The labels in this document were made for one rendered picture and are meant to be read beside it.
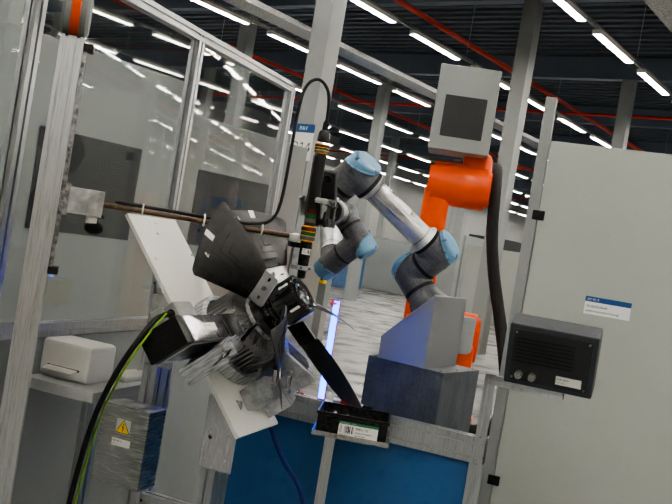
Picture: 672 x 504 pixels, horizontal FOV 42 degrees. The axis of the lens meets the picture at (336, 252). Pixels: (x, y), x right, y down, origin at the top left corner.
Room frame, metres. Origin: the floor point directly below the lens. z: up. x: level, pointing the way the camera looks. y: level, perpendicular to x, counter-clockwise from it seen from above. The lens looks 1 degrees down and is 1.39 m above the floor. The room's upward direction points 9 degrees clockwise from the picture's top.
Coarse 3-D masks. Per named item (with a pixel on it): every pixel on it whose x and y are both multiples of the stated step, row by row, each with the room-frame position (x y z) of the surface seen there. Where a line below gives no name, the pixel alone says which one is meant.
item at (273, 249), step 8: (248, 216) 2.61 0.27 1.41; (256, 216) 2.63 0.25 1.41; (264, 216) 2.65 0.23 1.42; (272, 224) 2.63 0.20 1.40; (280, 224) 2.65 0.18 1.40; (248, 232) 2.57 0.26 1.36; (256, 240) 2.55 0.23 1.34; (264, 240) 2.56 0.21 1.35; (272, 240) 2.57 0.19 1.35; (280, 240) 2.59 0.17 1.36; (264, 248) 2.54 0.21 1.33; (272, 248) 2.54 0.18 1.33; (280, 248) 2.56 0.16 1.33; (264, 256) 2.52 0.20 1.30; (272, 256) 2.52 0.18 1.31; (280, 256) 2.53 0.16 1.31; (272, 264) 2.50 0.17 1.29; (280, 264) 2.51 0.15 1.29
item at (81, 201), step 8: (72, 192) 2.33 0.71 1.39; (80, 192) 2.33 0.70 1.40; (88, 192) 2.34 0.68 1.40; (96, 192) 2.34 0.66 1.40; (104, 192) 2.35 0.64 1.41; (64, 200) 2.33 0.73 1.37; (72, 200) 2.33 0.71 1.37; (80, 200) 2.33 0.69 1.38; (88, 200) 2.34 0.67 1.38; (96, 200) 2.34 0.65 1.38; (64, 208) 2.33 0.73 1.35; (72, 208) 2.33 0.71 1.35; (80, 208) 2.33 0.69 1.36; (88, 208) 2.34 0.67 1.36; (96, 208) 2.34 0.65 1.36; (96, 216) 2.34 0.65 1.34
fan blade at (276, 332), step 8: (280, 328) 2.18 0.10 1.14; (272, 336) 2.10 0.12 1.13; (280, 336) 2.17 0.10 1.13; (280, 344) 2.16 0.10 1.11; (280, 352) 2.15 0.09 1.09; (280, 360) 2.15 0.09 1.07; (280, 376) 2.14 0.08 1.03; (280, 384) 2.13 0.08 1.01; (280, 392) 2.14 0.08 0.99; (280, 400) 2.18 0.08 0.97
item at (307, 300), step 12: (276, 288) 2.40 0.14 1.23; (288, 288) 2.38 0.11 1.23; (300, 288) 2.44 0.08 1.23; (276, 300) 2.38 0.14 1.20; (288, 300) 2.37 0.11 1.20; (300, 300) 2.37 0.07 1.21; (312, 300) 2.46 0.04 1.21; (264, 312) 2.40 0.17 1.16; (276, 312) 2.39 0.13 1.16; (288, 312) 2.38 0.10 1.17; (300, 312) 2.39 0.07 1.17; (312, 312) 2.42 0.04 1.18; (264, 324) 2.39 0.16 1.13; (288, 324) 2.41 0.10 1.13
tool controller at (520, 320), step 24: (528, 336) 2.59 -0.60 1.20; (552, 336) 2.56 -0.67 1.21; (576, 336) 2.54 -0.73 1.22; (600, 336) 2.54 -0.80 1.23; (528, 360) 2.61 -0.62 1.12; (552, 360) 2.58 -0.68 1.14; (576, 360) 2.55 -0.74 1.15; (528, 384) 2.62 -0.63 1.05; (552, 384) 2.59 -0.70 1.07; (576, 384) 2.57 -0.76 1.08
